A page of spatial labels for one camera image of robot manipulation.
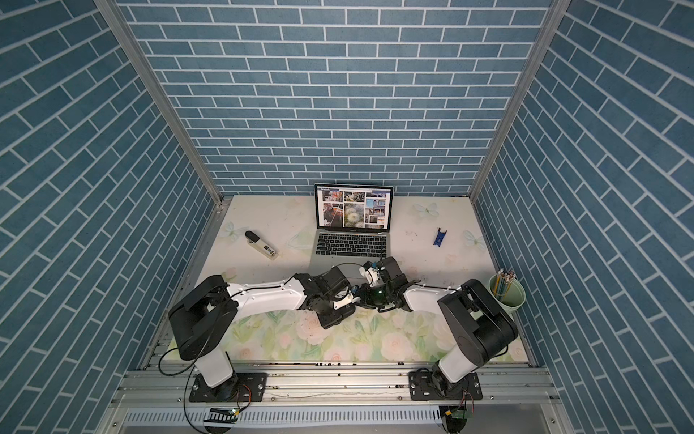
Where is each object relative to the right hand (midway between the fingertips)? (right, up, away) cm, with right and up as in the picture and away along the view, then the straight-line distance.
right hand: (352, 302), depth 86 cm
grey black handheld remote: (-37, +18, +14) cm, 44 cm away
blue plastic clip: (+34, +20, +19) cm, 44 cm away
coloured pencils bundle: (+44, +8, -10) cm, 46 cm away
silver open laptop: (0, +25, +21) cm, 33 cm away
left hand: (-4, -5, +1) cm, 6 cm away
